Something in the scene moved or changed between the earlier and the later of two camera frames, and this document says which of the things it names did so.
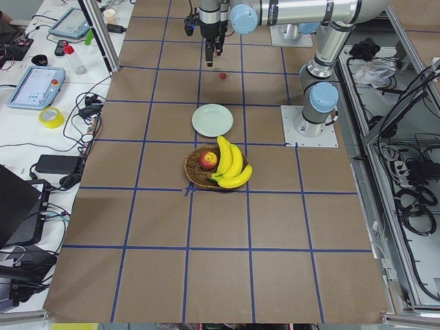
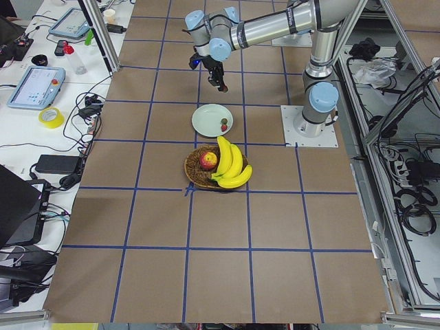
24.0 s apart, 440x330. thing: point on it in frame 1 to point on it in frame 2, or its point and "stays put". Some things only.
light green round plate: x=212 y=119 stays put
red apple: x=208 y=161 stays put
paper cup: x=109 y=16 stays put
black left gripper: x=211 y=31 to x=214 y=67
